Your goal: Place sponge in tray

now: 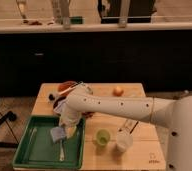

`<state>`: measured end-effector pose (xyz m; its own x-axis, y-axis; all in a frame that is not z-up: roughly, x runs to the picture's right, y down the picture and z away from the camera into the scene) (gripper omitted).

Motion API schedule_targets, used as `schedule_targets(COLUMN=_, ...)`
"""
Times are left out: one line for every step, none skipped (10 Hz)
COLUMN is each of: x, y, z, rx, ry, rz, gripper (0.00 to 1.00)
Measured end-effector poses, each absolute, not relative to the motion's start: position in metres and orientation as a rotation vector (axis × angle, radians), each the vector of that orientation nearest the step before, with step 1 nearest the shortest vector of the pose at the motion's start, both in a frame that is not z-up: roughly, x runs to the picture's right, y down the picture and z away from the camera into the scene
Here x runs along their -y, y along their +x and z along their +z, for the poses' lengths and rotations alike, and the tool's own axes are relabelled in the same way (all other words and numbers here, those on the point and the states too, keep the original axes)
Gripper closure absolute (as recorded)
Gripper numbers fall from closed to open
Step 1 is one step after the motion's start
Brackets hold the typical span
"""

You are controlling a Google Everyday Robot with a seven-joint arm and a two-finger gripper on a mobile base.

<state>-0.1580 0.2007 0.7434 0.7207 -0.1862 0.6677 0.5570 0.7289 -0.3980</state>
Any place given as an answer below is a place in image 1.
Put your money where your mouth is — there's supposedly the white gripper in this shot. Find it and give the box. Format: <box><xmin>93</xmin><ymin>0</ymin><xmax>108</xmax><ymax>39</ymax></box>
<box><xmin>60</xmin><ymin>104</ymin><xmax>82</xmax><ymax>138</ymax></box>

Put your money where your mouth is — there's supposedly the blue sponge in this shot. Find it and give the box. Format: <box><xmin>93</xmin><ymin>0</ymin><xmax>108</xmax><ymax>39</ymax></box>
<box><xmin>50</xmin><ymin>126</ymin><xmax>66</xmax><ymax>143</ymax></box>

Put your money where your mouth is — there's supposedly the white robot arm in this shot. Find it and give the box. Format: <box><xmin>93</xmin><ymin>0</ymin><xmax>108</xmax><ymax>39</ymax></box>
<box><xmin>61</xmin><ymin>91</ymin><xmax>192</xmax><ymax>171</ymax></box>

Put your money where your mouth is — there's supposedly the green plastic tray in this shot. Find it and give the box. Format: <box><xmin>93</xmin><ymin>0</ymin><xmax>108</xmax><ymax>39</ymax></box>
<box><xmin>12</xmin><ymin>115</ymin><xmax>85</xmax><ymax>169</ymax></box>

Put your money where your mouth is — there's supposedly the silver fork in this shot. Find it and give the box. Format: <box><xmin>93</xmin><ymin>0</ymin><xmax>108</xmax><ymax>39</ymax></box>
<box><xmin>59</xmin><ymin>140</ymin><xmax>65</xmax><ymax>161</ymax></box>

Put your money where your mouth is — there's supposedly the green plastic cup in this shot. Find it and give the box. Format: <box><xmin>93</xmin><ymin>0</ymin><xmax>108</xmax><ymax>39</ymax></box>
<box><xmin>96</xmin><ymin>129</ymin><xmax>110</xmax><ymax>147</ymax></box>

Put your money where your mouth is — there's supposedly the red bowl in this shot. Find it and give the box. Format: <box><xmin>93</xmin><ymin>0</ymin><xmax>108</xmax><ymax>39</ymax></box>
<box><xmin>58</xmin><ymin>81</ymin><xmax>75</xmax><ymax>96</ymax></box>

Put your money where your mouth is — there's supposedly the white plastic cup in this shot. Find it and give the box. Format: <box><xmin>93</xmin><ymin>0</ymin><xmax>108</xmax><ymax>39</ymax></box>
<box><xmin>116</xmin><ymin>131</ymin><xmax>133</xmax><ymax>153</ymax></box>

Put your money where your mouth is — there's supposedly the clear glass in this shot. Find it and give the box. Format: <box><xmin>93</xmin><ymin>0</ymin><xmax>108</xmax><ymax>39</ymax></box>
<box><xmin>119</xmin><ymin>119</ymin><xmax>138</xmax><ymax>134</ymax></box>

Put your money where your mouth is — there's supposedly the black tripod stand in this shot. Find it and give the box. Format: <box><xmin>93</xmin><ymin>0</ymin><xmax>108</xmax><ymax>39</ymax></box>
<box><xmin>0</xmin><ymin>111</ymin><xmax>19</xmax><ymax>148</ymax></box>

